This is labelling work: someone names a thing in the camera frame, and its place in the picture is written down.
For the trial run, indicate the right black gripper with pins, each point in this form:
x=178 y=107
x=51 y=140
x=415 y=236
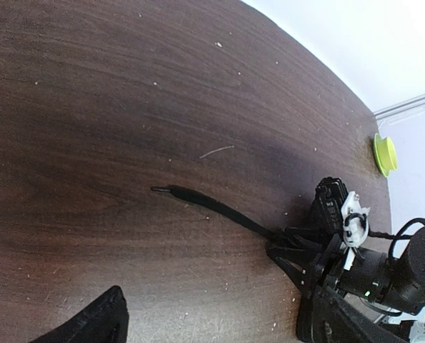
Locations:
x=377 y=278

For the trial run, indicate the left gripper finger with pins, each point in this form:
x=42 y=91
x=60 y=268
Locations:
x=106 y=319

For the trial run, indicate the black sneaker shoe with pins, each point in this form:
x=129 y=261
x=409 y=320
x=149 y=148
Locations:
x=326 y=317

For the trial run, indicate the green bowl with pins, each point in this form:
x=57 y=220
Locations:
x=385 y=154

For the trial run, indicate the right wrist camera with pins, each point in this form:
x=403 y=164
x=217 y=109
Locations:
x=338 y=211

